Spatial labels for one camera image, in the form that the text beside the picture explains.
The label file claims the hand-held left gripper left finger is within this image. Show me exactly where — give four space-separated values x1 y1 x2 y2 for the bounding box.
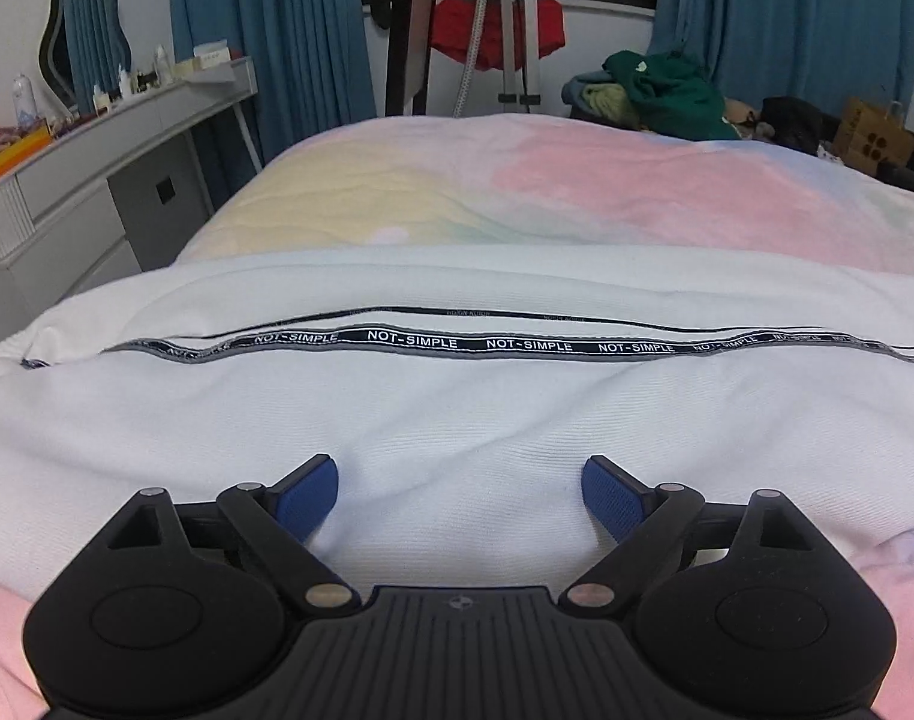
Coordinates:
107 454 362 613

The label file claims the red cloth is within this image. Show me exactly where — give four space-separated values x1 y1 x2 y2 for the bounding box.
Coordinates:
431 0 566 70

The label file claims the yellow-green cloth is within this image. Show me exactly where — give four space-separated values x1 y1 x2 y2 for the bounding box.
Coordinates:
581 82 642 127

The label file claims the blue curtain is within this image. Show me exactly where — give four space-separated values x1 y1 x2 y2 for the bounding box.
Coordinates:
168 0 378 212
652 0 914 125

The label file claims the wavy frame mirror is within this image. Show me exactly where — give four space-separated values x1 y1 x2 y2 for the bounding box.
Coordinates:
38 0 133 115

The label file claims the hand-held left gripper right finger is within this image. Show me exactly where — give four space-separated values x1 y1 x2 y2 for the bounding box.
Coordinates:
556 454 824 610

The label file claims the brown paper bag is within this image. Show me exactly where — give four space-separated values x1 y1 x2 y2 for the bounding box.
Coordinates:
832 96 914 166

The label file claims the black cloth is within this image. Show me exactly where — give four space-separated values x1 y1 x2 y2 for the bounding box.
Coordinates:
760 96 848 155

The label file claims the white organizer box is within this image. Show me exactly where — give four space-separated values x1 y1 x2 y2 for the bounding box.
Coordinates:
173 43 252 85

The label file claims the black chair frame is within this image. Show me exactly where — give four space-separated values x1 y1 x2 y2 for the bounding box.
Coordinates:
386 0 435 118

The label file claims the silver tripod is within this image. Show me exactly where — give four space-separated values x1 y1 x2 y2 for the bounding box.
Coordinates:
454 0 542 118

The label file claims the pastel blanket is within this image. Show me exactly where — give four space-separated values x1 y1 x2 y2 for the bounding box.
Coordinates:
0 114 914 720

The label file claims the green garment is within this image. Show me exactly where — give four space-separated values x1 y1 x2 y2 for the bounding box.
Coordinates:
603 50 739 142

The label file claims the clear plastic bottle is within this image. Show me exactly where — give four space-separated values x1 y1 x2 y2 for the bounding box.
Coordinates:
12 75 38 132

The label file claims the grey dressing table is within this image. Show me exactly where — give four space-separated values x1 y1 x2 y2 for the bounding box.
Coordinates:
0 60 259 342

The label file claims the white garment with black stripe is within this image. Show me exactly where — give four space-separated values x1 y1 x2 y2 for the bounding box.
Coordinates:
0 246 914 610

